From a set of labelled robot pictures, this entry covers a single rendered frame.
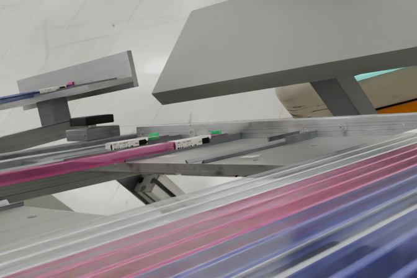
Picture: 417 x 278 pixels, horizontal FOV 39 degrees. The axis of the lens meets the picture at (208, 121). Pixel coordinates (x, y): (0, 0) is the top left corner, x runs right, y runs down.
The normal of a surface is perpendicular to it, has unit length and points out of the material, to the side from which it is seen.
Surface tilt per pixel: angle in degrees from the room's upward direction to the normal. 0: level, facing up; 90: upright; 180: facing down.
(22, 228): 48
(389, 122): 43
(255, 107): 0
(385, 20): 0
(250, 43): 0
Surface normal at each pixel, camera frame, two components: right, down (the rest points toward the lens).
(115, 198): -0.56, -0.59
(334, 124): -0.67, 0.11
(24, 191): 0.73, -0.04
